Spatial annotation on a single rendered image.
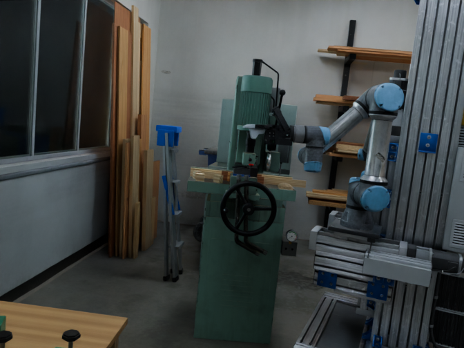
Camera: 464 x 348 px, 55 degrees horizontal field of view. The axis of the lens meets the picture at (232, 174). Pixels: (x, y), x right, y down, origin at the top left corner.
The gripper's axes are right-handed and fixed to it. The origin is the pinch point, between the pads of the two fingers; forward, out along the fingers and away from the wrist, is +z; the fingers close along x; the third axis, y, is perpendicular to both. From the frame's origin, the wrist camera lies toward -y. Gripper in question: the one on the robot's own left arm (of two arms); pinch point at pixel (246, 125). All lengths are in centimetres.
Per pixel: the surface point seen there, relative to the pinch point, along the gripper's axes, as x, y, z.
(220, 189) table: 55, 33, 8
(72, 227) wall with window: 154, 78, 117
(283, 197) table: 55, 35, -27
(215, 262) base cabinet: 58, 74, 8
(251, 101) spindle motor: 60, -17, -6
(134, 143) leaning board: 187, 11, 79
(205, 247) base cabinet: 57, 66, 14
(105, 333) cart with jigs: -45, 72, 44
